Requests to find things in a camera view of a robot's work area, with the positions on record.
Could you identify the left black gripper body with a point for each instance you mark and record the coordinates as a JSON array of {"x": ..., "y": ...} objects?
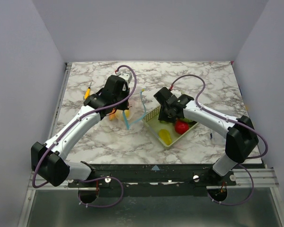
[{"x": 123, "y": 105}]

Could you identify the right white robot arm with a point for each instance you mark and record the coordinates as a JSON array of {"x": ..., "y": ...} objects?
[{"x": 238, "y": 132}]

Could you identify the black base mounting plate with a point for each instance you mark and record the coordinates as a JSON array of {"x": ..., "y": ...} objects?
[{"x": 152, "y": 180}]

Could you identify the green toy cabbage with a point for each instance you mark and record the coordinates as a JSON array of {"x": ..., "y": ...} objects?
[{"x": 187, "y": 120}]

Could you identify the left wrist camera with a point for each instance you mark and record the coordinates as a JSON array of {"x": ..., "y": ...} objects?
[{"x": 127, "y": 76}]

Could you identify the yellow toy pear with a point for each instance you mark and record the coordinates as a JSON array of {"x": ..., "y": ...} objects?
[{"x": 122, "y": 115}]

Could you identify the dark red toy fruit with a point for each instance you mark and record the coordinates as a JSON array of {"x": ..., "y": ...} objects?
[{"x": 181, "y": 127}]

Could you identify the yellow handled screwdriver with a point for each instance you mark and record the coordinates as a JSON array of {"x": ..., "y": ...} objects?
[{"x": 88, "y": 91}]

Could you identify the yellow green toy pepper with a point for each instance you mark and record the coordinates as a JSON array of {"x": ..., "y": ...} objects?
[{"x": 165, "y": 136}]

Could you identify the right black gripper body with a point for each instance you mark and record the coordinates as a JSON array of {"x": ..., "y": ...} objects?
[{"x": 165, "y": 113}]

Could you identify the green perforated plastic basket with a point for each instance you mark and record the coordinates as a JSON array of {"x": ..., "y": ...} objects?
[{"x": 153, "y": 125}]

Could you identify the clear zip top bag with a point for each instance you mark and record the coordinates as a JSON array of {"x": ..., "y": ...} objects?
[{"x": 136, "y": 114}]

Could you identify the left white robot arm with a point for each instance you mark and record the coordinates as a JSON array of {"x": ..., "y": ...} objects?
[{"x": 48, "y": 159}]

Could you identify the clear plastic parts box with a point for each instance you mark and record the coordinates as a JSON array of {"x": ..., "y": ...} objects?
[{"x": 216, "y": 138}]

